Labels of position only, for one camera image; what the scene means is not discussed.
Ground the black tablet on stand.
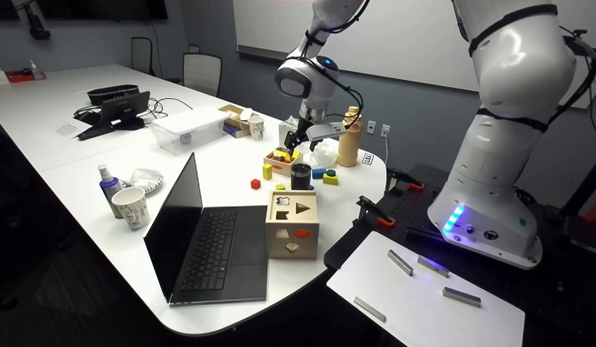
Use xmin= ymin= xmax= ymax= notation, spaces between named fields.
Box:
xmin=77 ymin=90 xmax=150 ymax=141

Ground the red block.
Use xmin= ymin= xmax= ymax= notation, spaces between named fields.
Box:
xmin=250 ymin=179 xmax=262 ymax=191

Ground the white paper cup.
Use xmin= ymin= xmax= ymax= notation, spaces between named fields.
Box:
xmin=111 ymin=187 xmax=148 ymax=229

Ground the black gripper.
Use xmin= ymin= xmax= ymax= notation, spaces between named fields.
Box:
xmin=283 ymin=119 xmax=312 ymax=146

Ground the yellow green block stack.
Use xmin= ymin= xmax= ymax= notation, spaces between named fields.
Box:
xmin=322 ymin=169 xmax=339 ymax=185

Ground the tan plastic bottle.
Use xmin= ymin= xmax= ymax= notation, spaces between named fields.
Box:
xmin=335 ymin=106 xmax=360 ymax=168

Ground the white patterned cup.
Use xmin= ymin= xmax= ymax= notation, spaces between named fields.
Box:
xmin=248 ymin=114 xmax=264 ymax=139

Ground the black case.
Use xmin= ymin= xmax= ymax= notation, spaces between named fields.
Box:
xmin=86 ymin=85 xmax=138 ymax=106

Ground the small cardboard box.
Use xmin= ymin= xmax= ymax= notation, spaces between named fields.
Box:
xmin=219 ymin=104 xmax=250 ymax=139

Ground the black open laptop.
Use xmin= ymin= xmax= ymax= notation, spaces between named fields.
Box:
xmin=144 ymin=156 xmax=268 ymax=306

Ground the grey office chair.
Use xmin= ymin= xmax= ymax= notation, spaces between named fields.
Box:
xmin=183 ymin=52 xmax=221 ymax=94

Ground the blue block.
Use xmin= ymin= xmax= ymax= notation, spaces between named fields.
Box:
xmin=312 ymin=168 xmax=326 ymax=179

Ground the black orange clamp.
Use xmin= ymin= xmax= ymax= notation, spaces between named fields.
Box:
xmin=385 ymin=168 xmax=424 ymax=191
xmin=356 ymin=195 xmax=395 ymax=229

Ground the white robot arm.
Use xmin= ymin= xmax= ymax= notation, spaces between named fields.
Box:
xmin=273 ymin=0 xmax=580 ymax=270

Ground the white board with metal strips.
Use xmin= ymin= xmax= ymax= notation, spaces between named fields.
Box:
xmin=327 ymin=231 xmax=524 ymax=347

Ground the crumpled clear plastic wrap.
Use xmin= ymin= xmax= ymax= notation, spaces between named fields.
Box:
xmin=129 ymin=168 xmax=164 ymax=196

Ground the wooden shape sorter box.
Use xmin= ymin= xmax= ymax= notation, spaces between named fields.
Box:
xmin=266 ymin=191 xmax=320 ymax=260

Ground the yellow cylinder block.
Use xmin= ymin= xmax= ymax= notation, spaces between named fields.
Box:
xmin=262 ymin=164 xmax=272 ymax=179

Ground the wooden tray of blocks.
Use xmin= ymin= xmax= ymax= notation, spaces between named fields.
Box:
xmin=264 ymin=148 xmax=300 ymax=175

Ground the white plastic bag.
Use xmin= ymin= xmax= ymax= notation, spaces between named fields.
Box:
xmin=358 ymin=150 xmax=374 ymax=166

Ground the clear plastic storage bin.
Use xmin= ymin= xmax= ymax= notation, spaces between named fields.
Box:
xmin=150 ymin=110 xmax=223 ymax=154

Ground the black round cup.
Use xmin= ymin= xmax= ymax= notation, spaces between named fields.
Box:
xmin=291 ymin=164 xmax=310 ymax=189

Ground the white napkin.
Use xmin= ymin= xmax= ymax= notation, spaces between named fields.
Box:
xmin=312 ymin=141 xmax=337 ymax=168

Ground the red item on table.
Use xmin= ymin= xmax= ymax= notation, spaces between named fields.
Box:
xmin=5 ymin=67 xmax=46 ymax=83

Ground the blue spray bottle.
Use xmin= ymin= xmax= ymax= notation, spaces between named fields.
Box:
xmin=98 ymin=164 xmax=121 ymax=218

